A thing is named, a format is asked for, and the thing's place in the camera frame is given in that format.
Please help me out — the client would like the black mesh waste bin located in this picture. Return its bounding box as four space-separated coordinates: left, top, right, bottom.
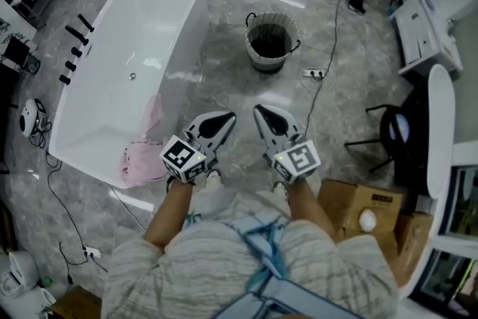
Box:
16 55 41 76

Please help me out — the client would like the white floor cable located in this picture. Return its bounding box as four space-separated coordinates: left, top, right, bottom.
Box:
106 182 149 232

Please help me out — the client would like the white patterned cabinet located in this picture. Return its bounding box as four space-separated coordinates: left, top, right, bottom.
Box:
0 0 37 53

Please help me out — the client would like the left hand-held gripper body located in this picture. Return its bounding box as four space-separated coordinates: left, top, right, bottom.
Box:
159 134 220 184

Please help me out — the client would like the white rectangular bathtub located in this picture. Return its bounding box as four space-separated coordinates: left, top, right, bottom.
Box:
48 0 208 190

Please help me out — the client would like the black round stool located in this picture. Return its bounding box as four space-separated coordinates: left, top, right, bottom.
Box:
344 104 414 173

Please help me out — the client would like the person's right forearm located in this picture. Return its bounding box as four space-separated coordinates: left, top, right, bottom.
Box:
287 177 337 242

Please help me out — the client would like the striped laundry basket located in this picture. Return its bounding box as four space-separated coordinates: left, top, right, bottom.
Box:
244 12 302 75

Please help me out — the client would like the white framed glass door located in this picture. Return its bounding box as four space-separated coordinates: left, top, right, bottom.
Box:
432 160 478 306

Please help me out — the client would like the black gooseneck faucet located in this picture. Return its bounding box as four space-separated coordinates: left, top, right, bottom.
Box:
65 25 90 45

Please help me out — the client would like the pink cloth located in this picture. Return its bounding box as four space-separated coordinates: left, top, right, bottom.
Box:
118 93 169 190

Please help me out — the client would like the white paper ball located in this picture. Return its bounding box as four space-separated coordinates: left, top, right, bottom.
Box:
358 208 377 232

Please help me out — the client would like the white round device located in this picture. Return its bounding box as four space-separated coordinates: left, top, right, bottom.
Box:
19 97 49 139

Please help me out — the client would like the black hand shower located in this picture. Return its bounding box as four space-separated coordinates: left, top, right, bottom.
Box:
77 13 95 34

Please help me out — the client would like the white drawer cabinet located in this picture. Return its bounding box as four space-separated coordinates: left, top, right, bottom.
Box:
388 0 464 78

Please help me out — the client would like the person's striped grey shirt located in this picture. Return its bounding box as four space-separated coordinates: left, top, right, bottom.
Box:
100 216 400 319

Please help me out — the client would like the person's left forearm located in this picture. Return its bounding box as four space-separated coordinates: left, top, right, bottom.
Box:
143 181 195 255

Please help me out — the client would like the black power cable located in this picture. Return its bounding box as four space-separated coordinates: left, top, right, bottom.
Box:
305 0 341 137

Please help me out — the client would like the person's left shoe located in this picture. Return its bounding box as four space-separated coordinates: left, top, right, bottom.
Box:
204 167 224 186

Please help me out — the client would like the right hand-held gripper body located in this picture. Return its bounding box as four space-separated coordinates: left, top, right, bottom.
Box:
263 137 322 185

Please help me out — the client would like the black and white oval bathtub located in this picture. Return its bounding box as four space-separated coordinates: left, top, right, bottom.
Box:
401 64 459 198

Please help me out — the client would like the white toilet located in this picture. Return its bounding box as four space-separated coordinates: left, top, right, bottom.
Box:
0 250 40 299

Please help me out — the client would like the light blue chest harness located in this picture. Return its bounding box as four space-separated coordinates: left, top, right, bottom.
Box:
184 214 367 319

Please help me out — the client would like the black floor cable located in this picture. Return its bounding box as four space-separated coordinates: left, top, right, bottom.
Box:
44 149 89 251

